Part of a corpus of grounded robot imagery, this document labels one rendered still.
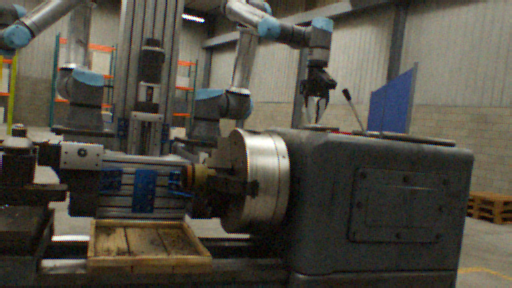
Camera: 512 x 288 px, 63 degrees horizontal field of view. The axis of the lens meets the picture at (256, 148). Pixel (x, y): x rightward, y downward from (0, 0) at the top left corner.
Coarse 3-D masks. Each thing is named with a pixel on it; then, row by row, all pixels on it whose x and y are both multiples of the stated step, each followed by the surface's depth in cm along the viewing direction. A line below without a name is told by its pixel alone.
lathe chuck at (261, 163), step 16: (240, 144) 120; (256, 144) 117; (272, 144) 119; (240, 160) 119; (256, 160) 114; (272, 160) 116; (240, 176) 117; (256, 176) 112; (272, 176) 114; (272, 192) 114; (240, 208) 115; (256, 208) 114; (272, 208) 115; (224, 224) 127; (240, 224) 116
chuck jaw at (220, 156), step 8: (216, 144) 130; (224, 144) 129; (216, 152) 126; (224, 152) 127; (208, 160) 124; (216, 160) 125; (224, 160) 126; (208, 168) 125; (216, 168) 125; (224, 168) 125; (232, 168) 127
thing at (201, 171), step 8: (184, 168) 119; (192, 168) 120; (200, 168) 120; (184, 176) 118; (192, 176) 118; (200, 176) 119; (184, 184) 118; (192, 184) 119; (200, 184) 119; (192, 192) 121; (200, 192) 121
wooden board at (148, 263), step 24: (96, 240) 117; (120, 240) 119; (144, 240) 122; (168, 240) 124; (192, 240) 124; (96, 264) 98; (120, 264) 99; (144, 264) 101; (168, 264) 103; (192, 264) 106
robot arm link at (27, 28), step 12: (48, 0) 151; (60, 0) 152; (72, 0) 155; (84, 0) 160; (36, 12) 148; (48, 12) 150; (60, 12) 153; (12, 24) 145; (24, 24) 145; (36, 24) 147; (48, 24) 151; (0, 36) 146; (12, 36) 141; (24, 36) 144; (36, 36) 150; (12, 48) 147
